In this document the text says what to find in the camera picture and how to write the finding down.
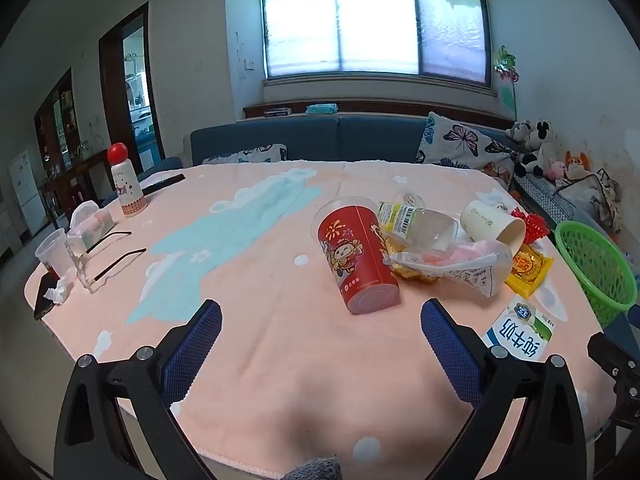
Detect white and green milk carton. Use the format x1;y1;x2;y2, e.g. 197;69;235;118
482;295;557;363

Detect colourful wall decoration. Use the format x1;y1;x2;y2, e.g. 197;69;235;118
492;46;521;111

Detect wooden cabinet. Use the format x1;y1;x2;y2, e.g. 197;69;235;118
34;67;83;181

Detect yellow snack packet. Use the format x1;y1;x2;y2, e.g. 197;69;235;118
504;244;555;301

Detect white paper cup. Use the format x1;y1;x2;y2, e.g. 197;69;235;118
460;200;527;253

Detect small butterfly pillow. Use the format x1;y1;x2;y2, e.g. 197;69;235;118
202;144;288;164

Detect white bottle with red cap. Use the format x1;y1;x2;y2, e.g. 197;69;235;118
108;142;149;217

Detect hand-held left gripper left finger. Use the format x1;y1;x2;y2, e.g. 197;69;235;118
54;299;223;480

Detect window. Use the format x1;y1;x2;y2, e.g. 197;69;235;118
259;0;493;86

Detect pink printed blanket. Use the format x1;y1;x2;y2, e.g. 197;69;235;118
24;159;621;480

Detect clear bag of yellow snacks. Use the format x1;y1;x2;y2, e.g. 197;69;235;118
385;235;451;284

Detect red printed paper cup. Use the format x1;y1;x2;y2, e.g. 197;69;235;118
311;196;402;315

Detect orange fox plush toy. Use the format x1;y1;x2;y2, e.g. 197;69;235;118
564;151;591;181

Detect beige cloth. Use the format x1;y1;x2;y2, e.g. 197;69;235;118
556;169;623;233

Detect white crumpled wrapper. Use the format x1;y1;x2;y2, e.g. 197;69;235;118
389;240;513;297

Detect eyeglasses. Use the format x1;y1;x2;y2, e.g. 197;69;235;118
75;230;147;293

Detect large cow plush toy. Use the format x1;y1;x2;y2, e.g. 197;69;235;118
515;120;557;178

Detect black remote control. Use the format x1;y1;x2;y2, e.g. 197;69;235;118
141;174;186;194

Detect clear plastic cup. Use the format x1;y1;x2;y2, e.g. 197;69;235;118
35;228;73;281

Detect checkered cushion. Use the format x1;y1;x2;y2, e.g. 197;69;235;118
515;175;568;226

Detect tissue box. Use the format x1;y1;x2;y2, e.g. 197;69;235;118
66;201;115;253

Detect white refrigerator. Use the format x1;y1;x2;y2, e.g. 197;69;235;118
7;150;48;238

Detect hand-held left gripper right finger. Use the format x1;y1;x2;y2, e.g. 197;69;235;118
420;298;593;480

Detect clear cup with yellow label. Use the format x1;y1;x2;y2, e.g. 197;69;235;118
376;191;460;252

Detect small cow plush toy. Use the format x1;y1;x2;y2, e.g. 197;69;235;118
505;121;533;153

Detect red fuzzy scrubber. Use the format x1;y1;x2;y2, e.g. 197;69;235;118
510;211;550;246

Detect black phone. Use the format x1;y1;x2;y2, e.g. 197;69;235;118
33;272;63;321

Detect large butterfly pillow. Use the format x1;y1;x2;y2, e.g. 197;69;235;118
415;111;521;191

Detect green plastic basket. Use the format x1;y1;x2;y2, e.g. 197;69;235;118
554;221;639;328

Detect crumpled white tissue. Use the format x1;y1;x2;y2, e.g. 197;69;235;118
42;277;71;305

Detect blue sofa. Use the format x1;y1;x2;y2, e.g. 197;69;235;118
137;114;576;233

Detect doorway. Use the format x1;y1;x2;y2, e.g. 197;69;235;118
98;1;166;171

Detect grey fuzzy cloth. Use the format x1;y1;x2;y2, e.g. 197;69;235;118
286;454;343;480

